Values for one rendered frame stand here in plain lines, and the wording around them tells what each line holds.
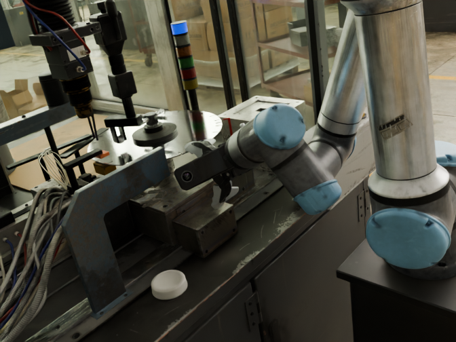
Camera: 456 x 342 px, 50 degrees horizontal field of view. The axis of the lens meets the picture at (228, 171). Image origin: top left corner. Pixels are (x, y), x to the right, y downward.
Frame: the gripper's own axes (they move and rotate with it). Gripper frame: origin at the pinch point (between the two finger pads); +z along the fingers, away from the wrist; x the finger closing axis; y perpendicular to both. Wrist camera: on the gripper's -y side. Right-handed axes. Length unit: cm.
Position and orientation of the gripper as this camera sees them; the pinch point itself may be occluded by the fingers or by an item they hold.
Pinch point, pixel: (197, 178)
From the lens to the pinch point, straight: 107.9
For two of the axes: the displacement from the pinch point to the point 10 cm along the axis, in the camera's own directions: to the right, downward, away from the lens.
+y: 8.0, -3.6, 4.8
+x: -4.3, -9.0, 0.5
